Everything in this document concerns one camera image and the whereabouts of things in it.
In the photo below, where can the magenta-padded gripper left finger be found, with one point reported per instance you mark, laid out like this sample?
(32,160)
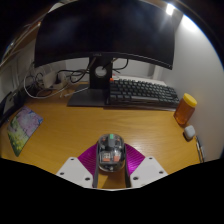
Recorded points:
(75,170)

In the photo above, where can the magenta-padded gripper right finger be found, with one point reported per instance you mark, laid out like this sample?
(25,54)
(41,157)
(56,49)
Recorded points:
(146,170)

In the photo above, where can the transparent computer mouse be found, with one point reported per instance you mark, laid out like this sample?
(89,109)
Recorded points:
(111,153)

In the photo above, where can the floral print mouse pad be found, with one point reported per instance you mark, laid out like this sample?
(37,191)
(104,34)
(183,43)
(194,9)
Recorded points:
(23,128)

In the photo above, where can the small grey earbuds case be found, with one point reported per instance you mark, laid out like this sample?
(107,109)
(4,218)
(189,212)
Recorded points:
(189,132)

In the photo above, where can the orange jar with yellow lid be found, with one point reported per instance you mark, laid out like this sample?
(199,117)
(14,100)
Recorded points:
(184,111)

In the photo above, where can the dark mechanical keyboard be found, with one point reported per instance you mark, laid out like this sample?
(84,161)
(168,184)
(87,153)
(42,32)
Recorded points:
(143,92)

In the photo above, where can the white power strip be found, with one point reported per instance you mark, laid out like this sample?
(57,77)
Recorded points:
(53,80)

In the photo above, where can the silver computer in black stand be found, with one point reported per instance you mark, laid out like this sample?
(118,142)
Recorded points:
(6,105)

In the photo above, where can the black computer monitor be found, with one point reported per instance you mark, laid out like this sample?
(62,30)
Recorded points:
(103,28)

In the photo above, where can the wooden wall shelf unit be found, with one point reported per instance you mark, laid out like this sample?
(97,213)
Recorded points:
(13,43)

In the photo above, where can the bright wall lamp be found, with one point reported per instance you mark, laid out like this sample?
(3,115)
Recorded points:
(170,9)

